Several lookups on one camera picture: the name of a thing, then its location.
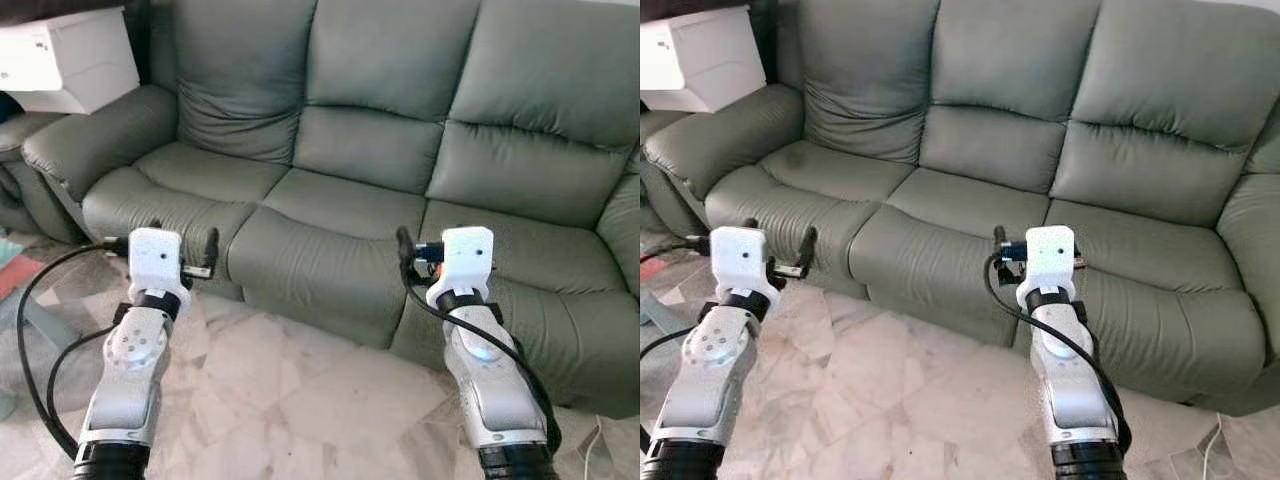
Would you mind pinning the white printer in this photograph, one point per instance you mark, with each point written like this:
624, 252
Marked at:
695, 60
60, 60

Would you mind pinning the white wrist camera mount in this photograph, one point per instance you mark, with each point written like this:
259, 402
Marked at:
155, 260
738, 260
1048, 255
465, 260

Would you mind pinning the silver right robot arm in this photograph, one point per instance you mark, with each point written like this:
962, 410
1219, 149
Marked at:
500, 410
1080, 410

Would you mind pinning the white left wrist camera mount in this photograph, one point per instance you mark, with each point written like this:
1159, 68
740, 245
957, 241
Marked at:
738, 260
155, 260

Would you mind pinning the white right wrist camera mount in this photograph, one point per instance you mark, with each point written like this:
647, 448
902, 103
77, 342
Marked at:
465, 260
1048, 255

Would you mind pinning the green leather sofa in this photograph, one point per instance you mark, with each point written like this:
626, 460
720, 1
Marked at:
340, 230
960, 230

